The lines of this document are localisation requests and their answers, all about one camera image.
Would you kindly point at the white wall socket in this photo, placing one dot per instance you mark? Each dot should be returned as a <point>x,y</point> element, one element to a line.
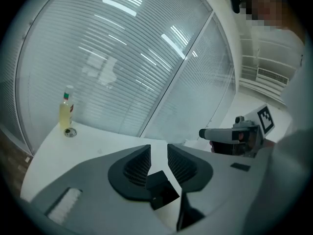
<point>28,159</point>

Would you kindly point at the clear bottle with yellow liquid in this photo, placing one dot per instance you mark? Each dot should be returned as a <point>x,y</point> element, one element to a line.
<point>66,111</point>

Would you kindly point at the glass partition panel with blinds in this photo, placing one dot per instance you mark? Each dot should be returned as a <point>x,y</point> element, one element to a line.
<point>102,57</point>
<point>203,87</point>

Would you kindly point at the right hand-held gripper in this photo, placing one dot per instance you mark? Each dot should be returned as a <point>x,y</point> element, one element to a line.
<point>254,128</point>

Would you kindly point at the person's torso in white shirt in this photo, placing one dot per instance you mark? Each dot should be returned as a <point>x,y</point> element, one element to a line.
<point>298,77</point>

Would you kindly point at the black head-worn camera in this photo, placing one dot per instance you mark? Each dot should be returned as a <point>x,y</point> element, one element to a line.
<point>235,1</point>

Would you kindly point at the person's right forearm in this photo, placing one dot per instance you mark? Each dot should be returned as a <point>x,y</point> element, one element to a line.
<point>291,150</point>

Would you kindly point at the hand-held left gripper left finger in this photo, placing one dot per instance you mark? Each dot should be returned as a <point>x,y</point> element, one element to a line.
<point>93,180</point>

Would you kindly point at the white air vent grille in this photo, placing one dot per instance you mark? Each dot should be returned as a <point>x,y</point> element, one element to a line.
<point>272,77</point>

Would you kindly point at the person's head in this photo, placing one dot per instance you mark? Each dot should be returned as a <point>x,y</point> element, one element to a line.
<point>266,4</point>

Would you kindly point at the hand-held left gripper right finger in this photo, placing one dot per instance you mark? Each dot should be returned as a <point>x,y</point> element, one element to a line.
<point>220,180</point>

